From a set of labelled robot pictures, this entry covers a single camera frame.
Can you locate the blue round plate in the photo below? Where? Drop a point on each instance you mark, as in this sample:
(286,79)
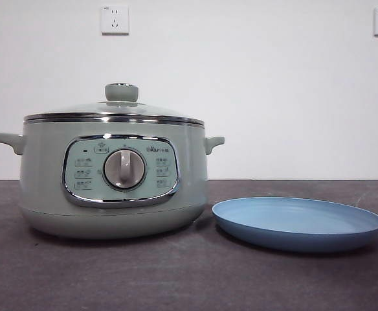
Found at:
(273,217)

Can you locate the pale green electric steamer pot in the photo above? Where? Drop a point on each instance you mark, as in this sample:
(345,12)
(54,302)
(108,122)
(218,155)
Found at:
(46,181)

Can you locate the glass lid with green knob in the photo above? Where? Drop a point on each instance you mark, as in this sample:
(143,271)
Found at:
(121,107)

